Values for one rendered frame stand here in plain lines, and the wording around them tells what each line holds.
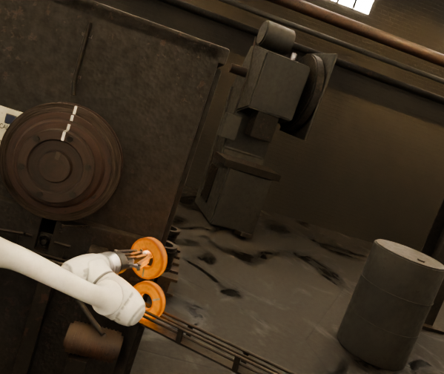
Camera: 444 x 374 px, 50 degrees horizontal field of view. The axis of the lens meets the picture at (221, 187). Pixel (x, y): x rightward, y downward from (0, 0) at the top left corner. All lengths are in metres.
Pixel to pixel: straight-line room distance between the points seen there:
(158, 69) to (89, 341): 1.13
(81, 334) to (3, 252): 0.88
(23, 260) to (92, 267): 0.29
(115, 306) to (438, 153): 8.22
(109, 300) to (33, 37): 1.17
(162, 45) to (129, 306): 1.10
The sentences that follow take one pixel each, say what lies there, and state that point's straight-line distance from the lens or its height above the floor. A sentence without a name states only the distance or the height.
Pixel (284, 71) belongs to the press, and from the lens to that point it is 6.10.
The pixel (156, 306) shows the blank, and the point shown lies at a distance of 1.96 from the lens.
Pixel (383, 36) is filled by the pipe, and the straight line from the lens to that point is 7.93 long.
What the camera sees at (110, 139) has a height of 1.27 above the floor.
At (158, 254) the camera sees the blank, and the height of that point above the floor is 0.95.
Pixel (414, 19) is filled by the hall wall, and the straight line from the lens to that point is 8.97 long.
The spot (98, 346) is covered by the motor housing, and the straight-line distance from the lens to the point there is 2.05.
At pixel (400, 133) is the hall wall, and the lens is 8.91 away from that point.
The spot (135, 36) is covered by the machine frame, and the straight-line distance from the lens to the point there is 2.09.
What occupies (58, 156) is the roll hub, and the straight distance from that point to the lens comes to 1.90.
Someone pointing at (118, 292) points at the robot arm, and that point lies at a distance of 1.45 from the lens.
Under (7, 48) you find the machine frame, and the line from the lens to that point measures 2.18.
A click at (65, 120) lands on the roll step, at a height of 1.29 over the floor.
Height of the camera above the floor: 1.55
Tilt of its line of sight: 10 degrees down
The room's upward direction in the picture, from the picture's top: 19 degrees clockwise
